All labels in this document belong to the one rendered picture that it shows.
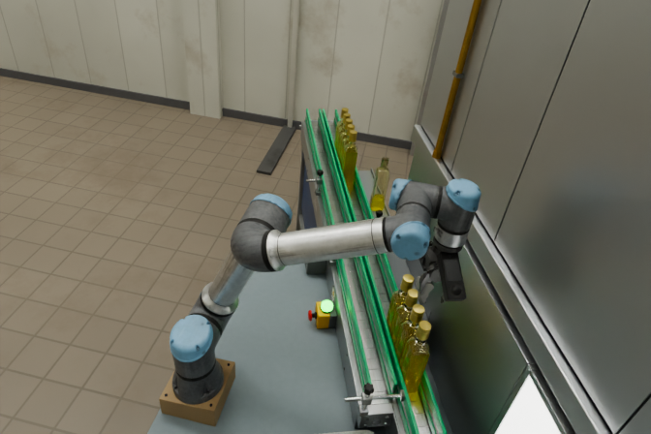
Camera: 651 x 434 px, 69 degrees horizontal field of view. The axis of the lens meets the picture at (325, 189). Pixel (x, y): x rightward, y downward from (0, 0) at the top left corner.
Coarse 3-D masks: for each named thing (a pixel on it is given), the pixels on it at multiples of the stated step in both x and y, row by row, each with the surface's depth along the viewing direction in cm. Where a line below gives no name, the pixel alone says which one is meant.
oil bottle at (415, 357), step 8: (416, 336) 134; (408, 344) 133; (416, 344) 131; (408, 352) 133; (416, 352) 130; (424, 352) 131; (400, 360) 140; (408, 360) 133; (416, 360) 132; (424, 360) 133; (400, 368) 140; (408, 368) 134; (416, 368) 135; (424, 368) 136; (408, 376) 136; (416, 376) 137; (408, 384) 139; (416, 384) 139; (408, 392) 142
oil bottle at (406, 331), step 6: (402, 324) 138; (408, 324) 137; (402, 330) 138; (408, 330) 135; (414, 330) 135; (402, 336) 138; (408, 336) 135; (396, 342) 143; (402, 342) 138; (396, 348) 143; (402, 348) 139; (396, 354) 144; (402, 354) 140
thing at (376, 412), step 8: (368, 408) 137; (376, 408) 137; (384, 408) 137; (368, 416) 135; (376, 416) 136; (384, 416) 136; (360, 424) 138; (368, 424) 138; (376, 424) 138; (384, 424) 139
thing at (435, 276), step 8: (432, 248) 118; (440, 248) 111; (448, 248) 110; (456, 248) 110; (424, 256) 119; (432, 256) 117; (424, 264) 120; (432, 264) 115; (432, 272) 115; (432, 280) 116; (440, 280) 117
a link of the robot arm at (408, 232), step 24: (408, 216) 96; (240, 240) 109; (264, 240) 106; (288, 240) 105; (312, 240) 102; (336, 240) 100; (360, 240) 98; (384, 240) 97; (408, 240) 93; (264, 264) 106; (288, 264) 107
